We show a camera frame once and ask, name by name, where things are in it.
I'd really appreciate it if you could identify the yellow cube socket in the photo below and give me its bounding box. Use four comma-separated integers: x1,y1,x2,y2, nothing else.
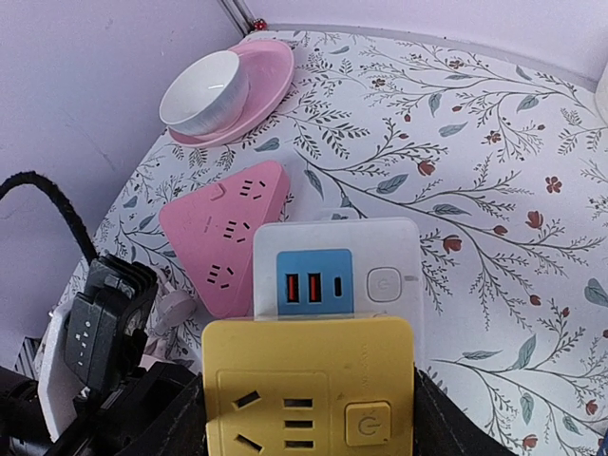
201,316,414,455

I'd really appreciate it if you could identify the round pink socket with cord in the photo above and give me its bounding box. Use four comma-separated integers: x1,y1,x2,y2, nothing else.
141,266,198,369

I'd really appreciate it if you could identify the white bowl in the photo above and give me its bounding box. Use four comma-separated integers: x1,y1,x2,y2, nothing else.
159,50,250,136

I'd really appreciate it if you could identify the white power strip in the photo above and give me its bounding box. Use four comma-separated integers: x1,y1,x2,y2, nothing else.
253,217,425,359

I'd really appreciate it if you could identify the pink power strip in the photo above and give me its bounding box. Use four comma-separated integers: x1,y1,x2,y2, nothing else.
159,161,290,318

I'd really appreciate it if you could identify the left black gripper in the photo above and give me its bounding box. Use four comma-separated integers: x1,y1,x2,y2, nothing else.
1,363,196,455

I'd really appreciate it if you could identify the floral table cloth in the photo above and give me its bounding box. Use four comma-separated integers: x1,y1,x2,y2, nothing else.
95,30,607,455

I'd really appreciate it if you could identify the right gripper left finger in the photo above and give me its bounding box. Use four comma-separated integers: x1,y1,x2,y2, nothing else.
108,375,207,455

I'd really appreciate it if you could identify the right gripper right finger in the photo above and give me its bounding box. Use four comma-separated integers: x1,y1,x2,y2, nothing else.
413,369,514,456

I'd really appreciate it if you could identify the pink plate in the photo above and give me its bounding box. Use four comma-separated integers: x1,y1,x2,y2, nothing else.
167,40,295,148

